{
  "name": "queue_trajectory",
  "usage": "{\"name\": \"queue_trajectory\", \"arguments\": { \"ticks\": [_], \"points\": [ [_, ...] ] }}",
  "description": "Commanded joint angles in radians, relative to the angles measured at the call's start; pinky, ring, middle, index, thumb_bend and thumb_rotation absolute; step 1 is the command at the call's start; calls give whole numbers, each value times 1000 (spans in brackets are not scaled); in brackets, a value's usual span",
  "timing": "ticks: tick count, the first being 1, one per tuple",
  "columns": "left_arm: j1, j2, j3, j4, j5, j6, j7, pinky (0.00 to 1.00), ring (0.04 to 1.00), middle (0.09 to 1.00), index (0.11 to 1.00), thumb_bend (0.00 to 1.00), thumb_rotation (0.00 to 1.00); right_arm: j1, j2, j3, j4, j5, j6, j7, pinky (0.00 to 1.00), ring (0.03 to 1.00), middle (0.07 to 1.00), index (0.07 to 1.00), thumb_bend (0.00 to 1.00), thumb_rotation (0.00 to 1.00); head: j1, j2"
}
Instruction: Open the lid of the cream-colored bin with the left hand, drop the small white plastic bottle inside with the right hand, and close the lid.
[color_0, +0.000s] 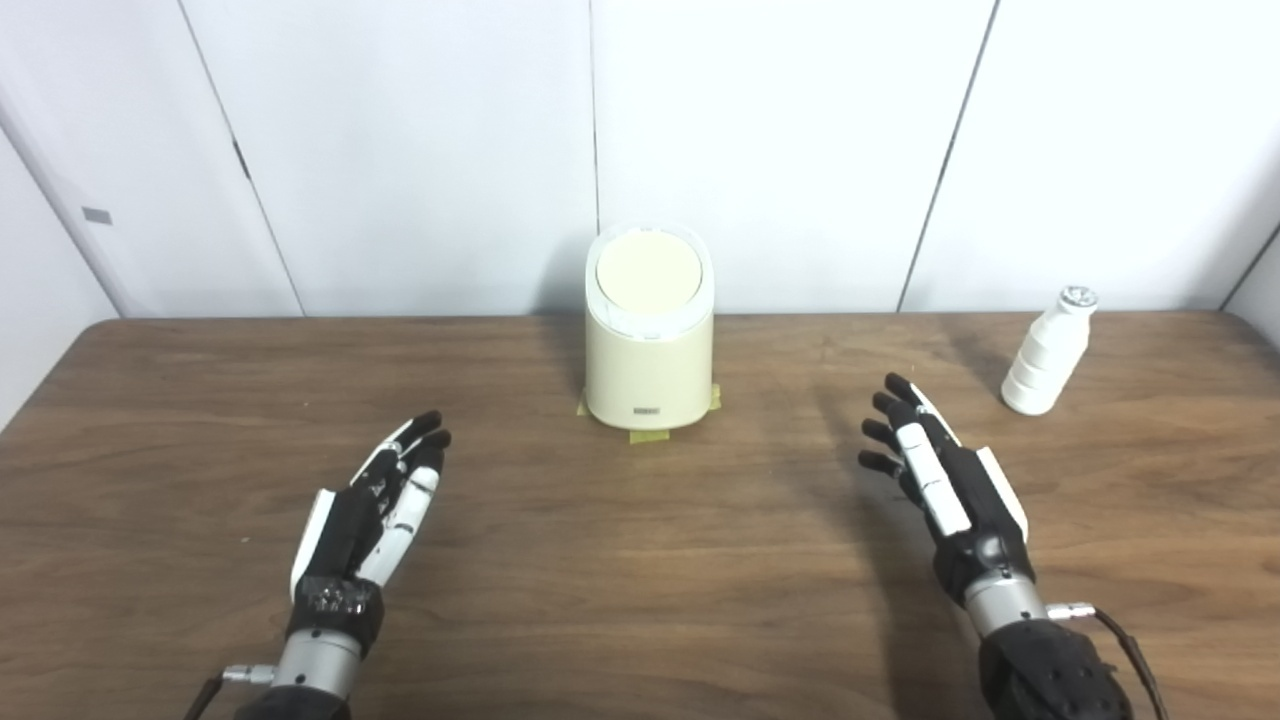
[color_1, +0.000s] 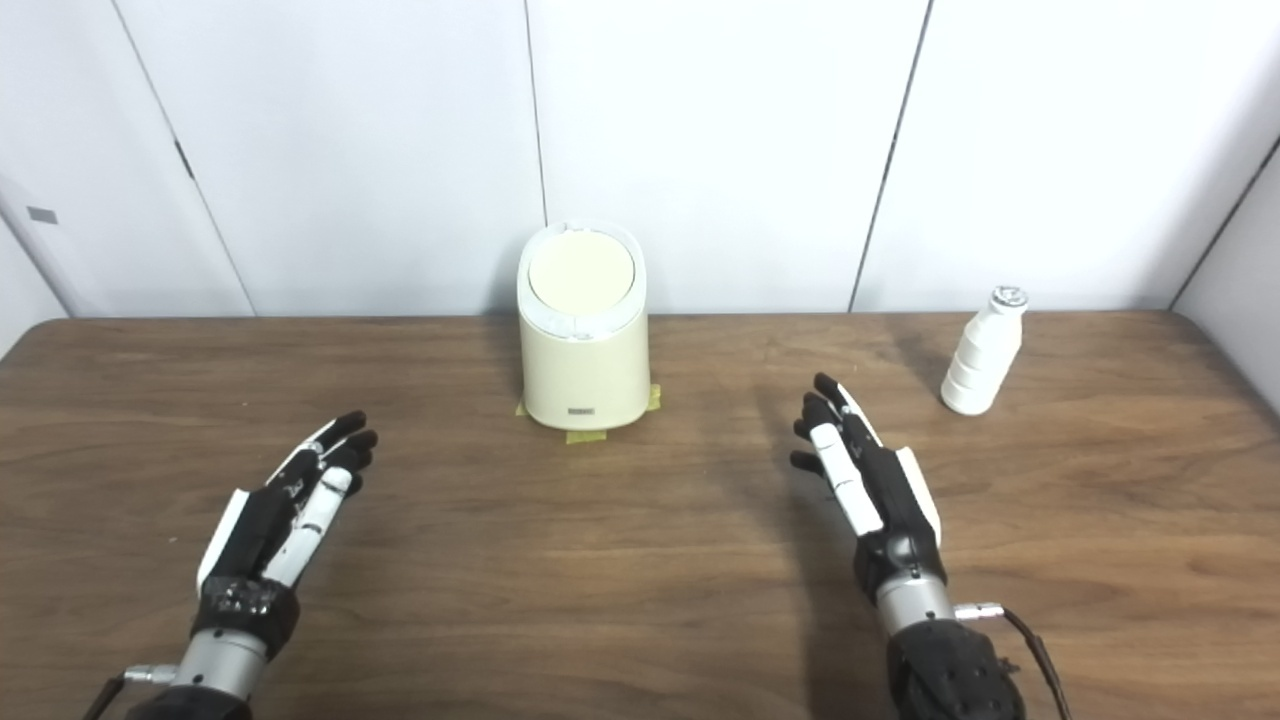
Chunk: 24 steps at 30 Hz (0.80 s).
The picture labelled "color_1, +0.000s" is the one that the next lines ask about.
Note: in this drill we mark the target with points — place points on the cream-colored bin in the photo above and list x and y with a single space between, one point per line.
585 375

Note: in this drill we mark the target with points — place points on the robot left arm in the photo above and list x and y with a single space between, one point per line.
220 665

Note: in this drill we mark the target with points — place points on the round cream bin lid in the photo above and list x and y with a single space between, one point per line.
582 270

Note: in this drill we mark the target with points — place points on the grey wall label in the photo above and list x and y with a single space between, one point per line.
42 215

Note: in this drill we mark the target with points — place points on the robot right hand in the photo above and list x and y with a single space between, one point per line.
890 500

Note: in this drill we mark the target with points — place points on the small white plastic bottle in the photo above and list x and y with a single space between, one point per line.
980 365

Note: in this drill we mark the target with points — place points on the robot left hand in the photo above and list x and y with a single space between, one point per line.
262 520

